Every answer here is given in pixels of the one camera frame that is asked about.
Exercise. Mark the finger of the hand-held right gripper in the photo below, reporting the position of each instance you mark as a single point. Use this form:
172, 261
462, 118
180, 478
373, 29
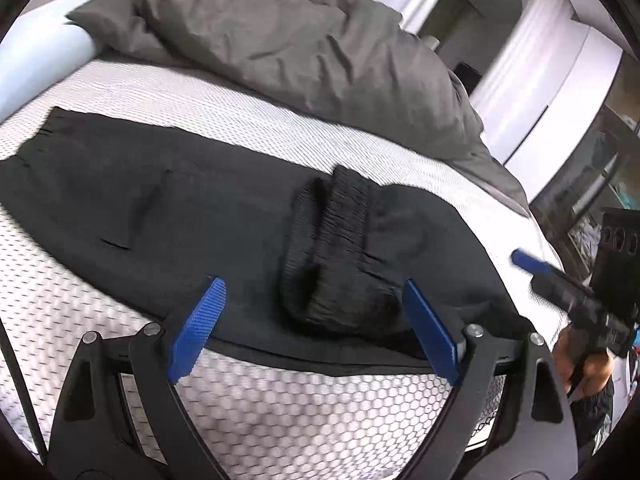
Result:
525, 260

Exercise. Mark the white patterned mattress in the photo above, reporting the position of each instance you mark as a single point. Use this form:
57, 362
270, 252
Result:
300, 410

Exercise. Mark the black pants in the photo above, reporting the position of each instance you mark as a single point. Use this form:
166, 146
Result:
200, 210

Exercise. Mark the light blue pillow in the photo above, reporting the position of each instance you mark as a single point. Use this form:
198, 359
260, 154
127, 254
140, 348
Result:
35, 60

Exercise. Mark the dark open closet with clothes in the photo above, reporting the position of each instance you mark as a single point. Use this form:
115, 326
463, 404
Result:
600, 170

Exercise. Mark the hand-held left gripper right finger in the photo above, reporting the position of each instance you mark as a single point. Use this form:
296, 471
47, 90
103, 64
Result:
430, 330

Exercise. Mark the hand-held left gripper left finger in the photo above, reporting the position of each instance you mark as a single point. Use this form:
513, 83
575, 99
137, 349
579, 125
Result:
200, 330

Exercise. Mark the grey duvet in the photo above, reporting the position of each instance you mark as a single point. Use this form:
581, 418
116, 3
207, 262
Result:
300, 45

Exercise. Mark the person's right hand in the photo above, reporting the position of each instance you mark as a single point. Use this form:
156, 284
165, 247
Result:
597, 370

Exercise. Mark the white wardrobe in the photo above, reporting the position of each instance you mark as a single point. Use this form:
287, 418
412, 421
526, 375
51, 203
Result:
550, 85

